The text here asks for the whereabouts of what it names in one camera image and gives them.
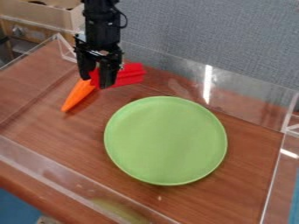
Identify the red star-shaped block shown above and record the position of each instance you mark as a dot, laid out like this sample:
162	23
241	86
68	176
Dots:
129	75

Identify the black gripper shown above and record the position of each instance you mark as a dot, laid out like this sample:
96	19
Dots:
96	45

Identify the clear acrylic tray wall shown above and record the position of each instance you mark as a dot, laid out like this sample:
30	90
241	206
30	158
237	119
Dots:
53	160

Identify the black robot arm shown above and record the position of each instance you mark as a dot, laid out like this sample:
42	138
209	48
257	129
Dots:
101	6

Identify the orange toy carrot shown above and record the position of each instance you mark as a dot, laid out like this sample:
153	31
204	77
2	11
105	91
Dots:
80	91

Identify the cardboard box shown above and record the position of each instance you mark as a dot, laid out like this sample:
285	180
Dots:
58	13

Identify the green round plate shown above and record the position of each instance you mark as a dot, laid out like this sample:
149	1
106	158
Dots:
165	141

